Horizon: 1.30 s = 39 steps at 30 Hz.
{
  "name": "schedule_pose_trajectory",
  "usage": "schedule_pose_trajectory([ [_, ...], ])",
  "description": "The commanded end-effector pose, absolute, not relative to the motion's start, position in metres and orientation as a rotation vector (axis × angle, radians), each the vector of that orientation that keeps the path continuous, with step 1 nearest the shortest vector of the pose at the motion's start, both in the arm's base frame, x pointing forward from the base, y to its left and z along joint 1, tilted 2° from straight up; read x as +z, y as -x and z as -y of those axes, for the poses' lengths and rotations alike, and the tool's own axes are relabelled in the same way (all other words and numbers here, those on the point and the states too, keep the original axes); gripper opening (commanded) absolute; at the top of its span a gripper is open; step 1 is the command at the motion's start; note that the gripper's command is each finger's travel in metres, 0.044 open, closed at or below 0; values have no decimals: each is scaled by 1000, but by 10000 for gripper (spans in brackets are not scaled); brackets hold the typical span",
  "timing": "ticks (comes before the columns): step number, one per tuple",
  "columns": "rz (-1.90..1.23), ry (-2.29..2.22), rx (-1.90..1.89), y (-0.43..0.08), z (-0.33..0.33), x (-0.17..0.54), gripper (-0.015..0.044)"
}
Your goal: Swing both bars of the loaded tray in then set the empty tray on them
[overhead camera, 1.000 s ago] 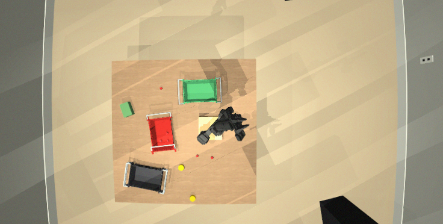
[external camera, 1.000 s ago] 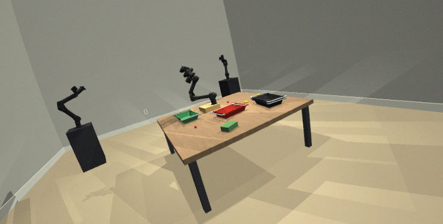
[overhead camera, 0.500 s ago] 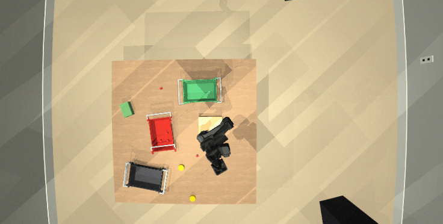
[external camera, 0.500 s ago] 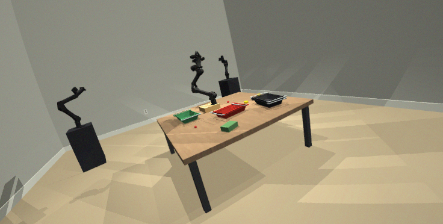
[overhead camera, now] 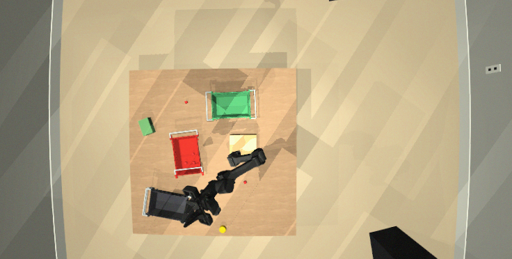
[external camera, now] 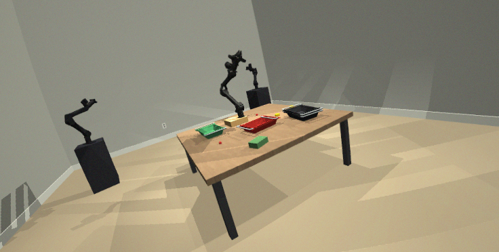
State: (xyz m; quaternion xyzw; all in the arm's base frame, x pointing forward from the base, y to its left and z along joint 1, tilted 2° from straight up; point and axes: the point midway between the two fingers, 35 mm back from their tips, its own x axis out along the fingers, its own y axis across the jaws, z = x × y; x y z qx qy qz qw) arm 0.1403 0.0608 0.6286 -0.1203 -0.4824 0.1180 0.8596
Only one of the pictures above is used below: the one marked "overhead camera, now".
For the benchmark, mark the green block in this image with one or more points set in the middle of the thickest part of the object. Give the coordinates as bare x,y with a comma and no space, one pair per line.
146,126

